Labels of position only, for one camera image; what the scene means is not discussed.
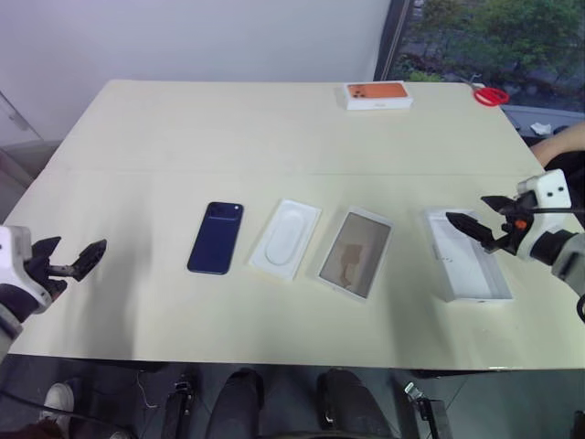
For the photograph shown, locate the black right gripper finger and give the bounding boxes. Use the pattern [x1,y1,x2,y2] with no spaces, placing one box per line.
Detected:
[481,195,516,214]
[445,210,499,252]

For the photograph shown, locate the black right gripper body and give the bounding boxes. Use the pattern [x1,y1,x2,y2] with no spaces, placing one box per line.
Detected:
[495,194,538,255]

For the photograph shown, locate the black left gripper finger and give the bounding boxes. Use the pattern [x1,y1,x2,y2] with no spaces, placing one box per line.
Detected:
[29,236,63,264]
[68,238,109,281]

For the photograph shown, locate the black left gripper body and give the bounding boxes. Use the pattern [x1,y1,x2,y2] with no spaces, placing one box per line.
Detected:
[25,255,77,303]

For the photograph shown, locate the white phone box base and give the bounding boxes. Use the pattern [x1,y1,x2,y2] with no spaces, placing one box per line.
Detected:
[420,206,514,304]

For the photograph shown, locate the white box base tray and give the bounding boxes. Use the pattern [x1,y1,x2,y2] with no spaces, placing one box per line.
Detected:
[317,205,395,301]

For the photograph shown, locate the dark blue smartphone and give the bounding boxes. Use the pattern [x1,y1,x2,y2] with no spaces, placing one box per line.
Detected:
[186,200,246,276]

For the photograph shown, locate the white phone insert tray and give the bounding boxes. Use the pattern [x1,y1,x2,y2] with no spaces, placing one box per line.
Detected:
[249,198,324,281]

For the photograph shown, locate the orange printed phone box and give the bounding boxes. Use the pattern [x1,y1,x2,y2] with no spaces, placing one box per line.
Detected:
[337,80,416,112]

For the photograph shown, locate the person black clothing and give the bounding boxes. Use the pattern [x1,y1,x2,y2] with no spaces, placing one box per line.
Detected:
[543,150,585,184]

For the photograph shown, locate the grey side table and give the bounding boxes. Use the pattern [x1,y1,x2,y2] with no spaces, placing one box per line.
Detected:
[502,104,585,138]

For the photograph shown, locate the white shoe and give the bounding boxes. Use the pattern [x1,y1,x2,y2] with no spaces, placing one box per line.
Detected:
[38,381,77,424]

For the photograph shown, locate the black table clamp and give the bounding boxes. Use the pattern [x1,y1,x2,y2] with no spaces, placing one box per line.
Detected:
[404,381,453,439]
[164,372,197,439]

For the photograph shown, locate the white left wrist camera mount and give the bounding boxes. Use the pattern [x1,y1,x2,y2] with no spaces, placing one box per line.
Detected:
[0,224,60,315]

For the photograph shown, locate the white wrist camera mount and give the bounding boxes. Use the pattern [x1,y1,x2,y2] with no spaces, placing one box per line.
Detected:
[0,224,60,315]
[516,168,572,260]

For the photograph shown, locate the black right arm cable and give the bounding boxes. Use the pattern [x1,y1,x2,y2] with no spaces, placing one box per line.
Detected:
[525,207,585,327]

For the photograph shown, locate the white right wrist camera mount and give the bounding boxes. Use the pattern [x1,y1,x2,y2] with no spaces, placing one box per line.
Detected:
[516,168,572,260]

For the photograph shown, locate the red handled scissors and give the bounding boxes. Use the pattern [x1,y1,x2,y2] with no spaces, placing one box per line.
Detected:
[459,75,511,109]

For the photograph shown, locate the black window frame post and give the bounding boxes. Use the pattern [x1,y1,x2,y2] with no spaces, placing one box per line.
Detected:
[372,0,412,82]

